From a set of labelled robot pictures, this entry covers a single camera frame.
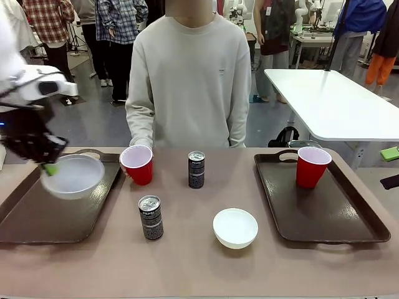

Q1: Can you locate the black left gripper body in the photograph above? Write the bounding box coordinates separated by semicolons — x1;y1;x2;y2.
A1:
0;98;69;164

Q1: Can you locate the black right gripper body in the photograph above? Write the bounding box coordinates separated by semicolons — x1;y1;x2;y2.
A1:
380;175;399;191

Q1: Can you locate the large translucent white bowl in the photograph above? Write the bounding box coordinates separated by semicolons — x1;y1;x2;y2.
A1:
40;153;106;201

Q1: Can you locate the red plastic cup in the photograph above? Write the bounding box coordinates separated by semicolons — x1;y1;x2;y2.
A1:
120;145;155;187
296;146;333;189

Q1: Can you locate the person's left forearm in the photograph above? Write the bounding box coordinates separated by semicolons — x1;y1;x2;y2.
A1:
226;93;251;148

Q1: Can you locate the person's right forearm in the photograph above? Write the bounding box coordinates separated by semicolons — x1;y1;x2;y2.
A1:
125;93;156;147

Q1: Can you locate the person's right hand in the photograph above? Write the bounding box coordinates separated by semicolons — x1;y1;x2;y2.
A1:
118;141;154;179

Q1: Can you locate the green box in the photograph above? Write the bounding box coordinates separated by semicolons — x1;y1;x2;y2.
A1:
379;146;398;162

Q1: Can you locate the brown plastic serving tray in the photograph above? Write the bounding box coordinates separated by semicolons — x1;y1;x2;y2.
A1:
253;149;392;252
0;148;122;244

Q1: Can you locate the white background table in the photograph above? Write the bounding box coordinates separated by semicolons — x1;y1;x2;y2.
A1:
264;69;399;169

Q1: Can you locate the black Pepsi can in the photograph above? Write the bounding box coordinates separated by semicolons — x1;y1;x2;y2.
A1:
187;151;206;189
138;195;165;240

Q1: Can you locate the bystander in red plaid shirt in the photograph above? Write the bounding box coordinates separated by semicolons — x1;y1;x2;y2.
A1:
22;0;77;105

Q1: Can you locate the black bag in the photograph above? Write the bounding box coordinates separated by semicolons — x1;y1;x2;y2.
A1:
267;126;300;148

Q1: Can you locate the bystander in black trousers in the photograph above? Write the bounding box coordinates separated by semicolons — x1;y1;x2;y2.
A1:
74;0;113;88

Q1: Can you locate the bystander in orange trousers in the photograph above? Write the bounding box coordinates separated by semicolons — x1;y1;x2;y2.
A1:
365;0;399;94

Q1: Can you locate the bystander in blue plaid shirt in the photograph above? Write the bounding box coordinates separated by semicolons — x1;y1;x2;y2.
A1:
95;0;149;104

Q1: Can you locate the bystander in blue jacket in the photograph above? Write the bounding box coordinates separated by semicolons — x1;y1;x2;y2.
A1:
329;0;389;80

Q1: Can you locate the small white bowl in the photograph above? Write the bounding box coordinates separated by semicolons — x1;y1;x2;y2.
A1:
213;207;259;250

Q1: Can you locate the person in beige sweatshirt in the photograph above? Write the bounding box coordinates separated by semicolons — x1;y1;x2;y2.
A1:
125;0;252;148

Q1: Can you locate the bystander in brown top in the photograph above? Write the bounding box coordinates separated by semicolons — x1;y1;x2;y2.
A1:
252;0;297;104

